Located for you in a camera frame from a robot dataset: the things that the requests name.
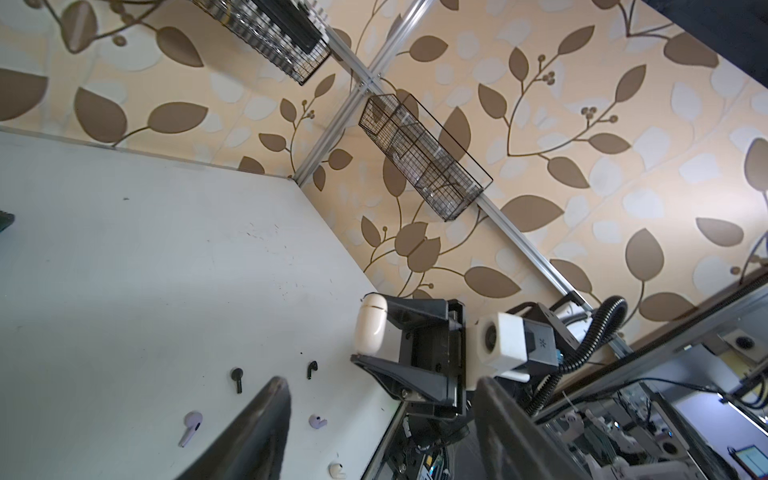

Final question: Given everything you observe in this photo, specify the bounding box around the green pipe wrench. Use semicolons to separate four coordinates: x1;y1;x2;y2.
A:
0;211;15;232

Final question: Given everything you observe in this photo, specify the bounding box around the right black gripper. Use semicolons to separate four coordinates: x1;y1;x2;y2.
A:
350;293;467;417

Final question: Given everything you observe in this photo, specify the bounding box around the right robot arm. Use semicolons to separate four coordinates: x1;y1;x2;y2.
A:
350;293;627;421

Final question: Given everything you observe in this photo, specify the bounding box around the cream earbud charging case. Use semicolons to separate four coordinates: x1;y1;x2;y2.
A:
354;293;388;356

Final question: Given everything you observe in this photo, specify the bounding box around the purple earbud upper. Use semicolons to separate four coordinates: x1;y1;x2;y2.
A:
178;411;203;448

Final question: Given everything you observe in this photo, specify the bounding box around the back wire basket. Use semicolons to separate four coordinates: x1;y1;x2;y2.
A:
194;0;331;85

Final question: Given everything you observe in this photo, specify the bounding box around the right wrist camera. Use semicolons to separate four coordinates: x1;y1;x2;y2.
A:
465;313;559;390

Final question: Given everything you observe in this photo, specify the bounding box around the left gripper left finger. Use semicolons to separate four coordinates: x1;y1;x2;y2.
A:
179;376;291;480

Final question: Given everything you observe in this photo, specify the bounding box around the wire basket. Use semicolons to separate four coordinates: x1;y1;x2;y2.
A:
194;0;331;85
359;93;493;221

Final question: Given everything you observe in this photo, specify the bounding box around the black earbud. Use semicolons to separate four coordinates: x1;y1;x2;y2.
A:
306;361;319;380
230;367;244;394

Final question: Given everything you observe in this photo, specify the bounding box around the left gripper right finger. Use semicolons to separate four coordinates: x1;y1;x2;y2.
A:
472;377;589;480

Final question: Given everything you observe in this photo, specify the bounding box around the cream earbud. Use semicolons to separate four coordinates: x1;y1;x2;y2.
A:
328;462;347;480

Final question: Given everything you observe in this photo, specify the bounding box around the right wire basket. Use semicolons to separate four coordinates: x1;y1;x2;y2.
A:
359;93;493;221

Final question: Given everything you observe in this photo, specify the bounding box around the black earbud right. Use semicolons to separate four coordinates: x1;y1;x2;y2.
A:
306;361;319;380

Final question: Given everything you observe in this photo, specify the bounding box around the black earbud upper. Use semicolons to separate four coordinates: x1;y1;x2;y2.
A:
230;367;244;394

